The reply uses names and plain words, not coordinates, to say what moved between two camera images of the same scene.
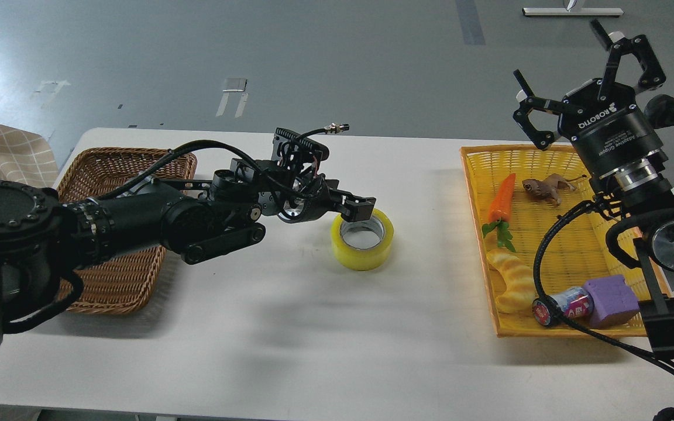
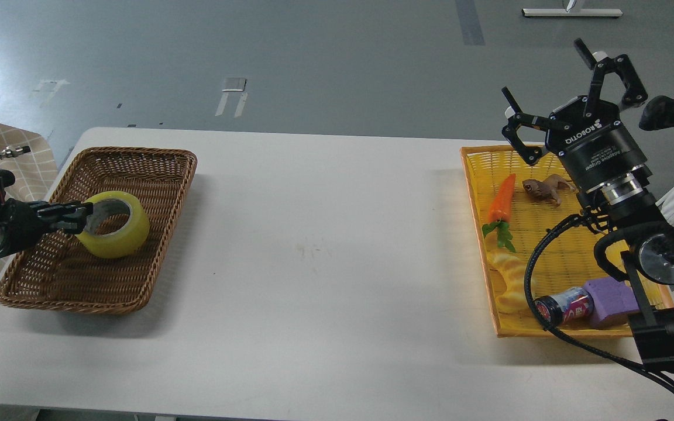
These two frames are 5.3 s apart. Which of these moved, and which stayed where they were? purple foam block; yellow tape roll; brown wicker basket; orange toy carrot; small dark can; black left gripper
Moved: black left gripper; yellow tape roll
Stayed: purple foam block; small dark can; brown wicker basket; orange toy carrot
